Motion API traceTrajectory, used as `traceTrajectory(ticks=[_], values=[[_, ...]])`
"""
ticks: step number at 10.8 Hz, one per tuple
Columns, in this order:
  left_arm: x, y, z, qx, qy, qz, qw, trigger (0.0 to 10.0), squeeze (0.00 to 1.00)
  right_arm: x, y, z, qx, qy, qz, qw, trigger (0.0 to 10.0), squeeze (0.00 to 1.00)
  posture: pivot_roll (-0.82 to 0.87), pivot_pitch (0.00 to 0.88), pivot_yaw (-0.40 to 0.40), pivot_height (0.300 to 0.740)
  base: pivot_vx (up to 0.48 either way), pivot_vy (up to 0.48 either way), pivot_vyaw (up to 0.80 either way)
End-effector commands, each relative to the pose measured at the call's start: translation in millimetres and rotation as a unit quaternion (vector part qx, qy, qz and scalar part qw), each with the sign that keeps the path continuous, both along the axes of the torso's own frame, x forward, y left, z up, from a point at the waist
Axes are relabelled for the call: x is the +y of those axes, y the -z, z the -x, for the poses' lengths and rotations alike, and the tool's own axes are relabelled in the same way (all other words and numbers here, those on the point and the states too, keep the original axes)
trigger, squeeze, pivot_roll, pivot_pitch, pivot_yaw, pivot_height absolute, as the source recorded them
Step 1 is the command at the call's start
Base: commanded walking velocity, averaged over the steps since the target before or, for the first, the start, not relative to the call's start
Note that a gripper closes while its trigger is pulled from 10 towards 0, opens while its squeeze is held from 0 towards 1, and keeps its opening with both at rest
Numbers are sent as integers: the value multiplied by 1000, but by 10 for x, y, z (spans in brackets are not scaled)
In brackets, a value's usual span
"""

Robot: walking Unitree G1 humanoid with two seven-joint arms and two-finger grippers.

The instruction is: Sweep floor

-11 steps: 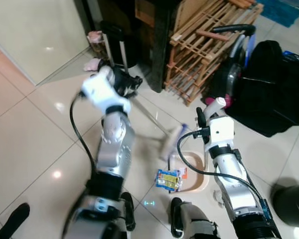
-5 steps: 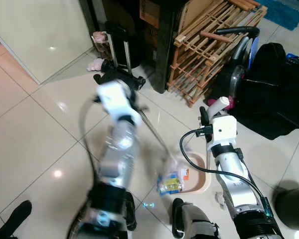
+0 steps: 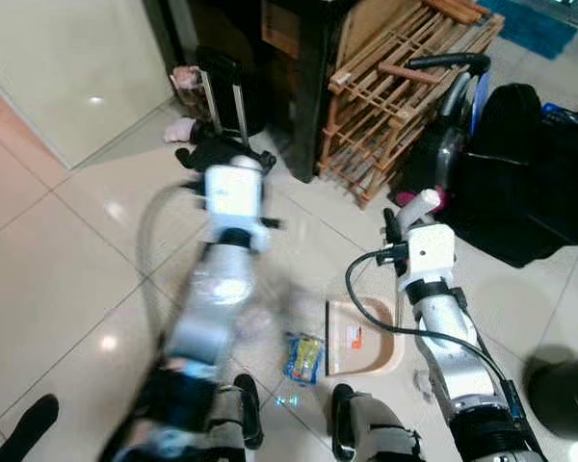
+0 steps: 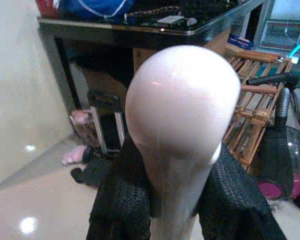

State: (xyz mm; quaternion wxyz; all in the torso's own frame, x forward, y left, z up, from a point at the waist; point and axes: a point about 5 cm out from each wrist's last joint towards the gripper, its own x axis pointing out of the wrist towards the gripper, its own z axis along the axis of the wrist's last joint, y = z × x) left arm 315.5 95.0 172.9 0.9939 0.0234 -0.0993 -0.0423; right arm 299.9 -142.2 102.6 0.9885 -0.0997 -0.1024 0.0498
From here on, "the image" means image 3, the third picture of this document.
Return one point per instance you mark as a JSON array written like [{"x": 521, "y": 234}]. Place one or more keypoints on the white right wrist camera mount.
[{"x": 431, "y": 252}]

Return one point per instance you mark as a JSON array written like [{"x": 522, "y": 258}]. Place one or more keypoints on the grey black robot leg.
[
  {"x": 248, "y": 409},
  {"x": 366, "y": 428}
]

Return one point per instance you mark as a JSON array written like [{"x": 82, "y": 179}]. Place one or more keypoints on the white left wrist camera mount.
[{"x": 233, "y": 200}]

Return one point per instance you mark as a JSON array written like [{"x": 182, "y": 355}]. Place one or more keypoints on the blue floor mat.
[{"x": 532, "y": 27}]

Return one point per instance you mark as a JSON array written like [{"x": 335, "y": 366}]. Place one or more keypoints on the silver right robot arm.
[{"x": 453, "y": 337}]

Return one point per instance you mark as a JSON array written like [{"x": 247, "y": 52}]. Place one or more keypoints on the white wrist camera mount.
[
  {"x": 233, "y": 200},
  {"x": 431, "y": 252}
]

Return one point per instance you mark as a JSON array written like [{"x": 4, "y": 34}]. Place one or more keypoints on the black left robot foot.
[{"x": 24, "y": 428}]

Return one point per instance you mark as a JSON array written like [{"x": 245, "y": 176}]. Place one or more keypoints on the black trolley suitcase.
[{"x": 229, "y": 91}]

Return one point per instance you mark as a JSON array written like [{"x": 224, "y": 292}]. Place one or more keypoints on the large black bag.
[{"x": 530, "y": 178}]

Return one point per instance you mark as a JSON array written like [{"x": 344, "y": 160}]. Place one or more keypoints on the blue yellow snack wrapper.
[{"x": 304, "y": 358}]

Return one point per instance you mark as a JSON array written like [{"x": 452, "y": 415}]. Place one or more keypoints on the brown wooden slatted rack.
[{"x": 395, "y": 96}]

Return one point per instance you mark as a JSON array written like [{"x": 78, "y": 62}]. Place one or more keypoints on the grey black right robot leg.
[{"x": 366, "y": 428}]

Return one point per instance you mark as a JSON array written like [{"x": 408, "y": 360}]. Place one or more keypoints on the black grey vacuum cleaner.
[{"x": 448, "y": 135}]

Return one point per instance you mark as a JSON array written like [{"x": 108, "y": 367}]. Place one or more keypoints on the brown cardboard box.
[{"x": 281, "y": 29}]

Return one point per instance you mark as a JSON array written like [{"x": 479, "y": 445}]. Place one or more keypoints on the pink slipper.
[
  {"x": 185, "y": 77},
  {"x": 181, "y": 130}
]

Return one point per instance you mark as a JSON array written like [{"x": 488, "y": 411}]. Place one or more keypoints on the blue flat board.
[{"x": 481, "y": 101}]

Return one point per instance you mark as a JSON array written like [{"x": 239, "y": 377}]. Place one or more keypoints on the grey black left robot leg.
[{"x": 248, "y": 409}]

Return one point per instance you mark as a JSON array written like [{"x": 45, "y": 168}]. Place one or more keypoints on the black round trash bin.
[{"x": 566, "y": 397}]

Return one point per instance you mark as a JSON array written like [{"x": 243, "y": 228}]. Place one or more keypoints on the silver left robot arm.
[{"x": 207, "y": 318}]

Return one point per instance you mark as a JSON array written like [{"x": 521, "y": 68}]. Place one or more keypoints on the dark wooden cabinet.
[{"x": 299, "y": 87}]

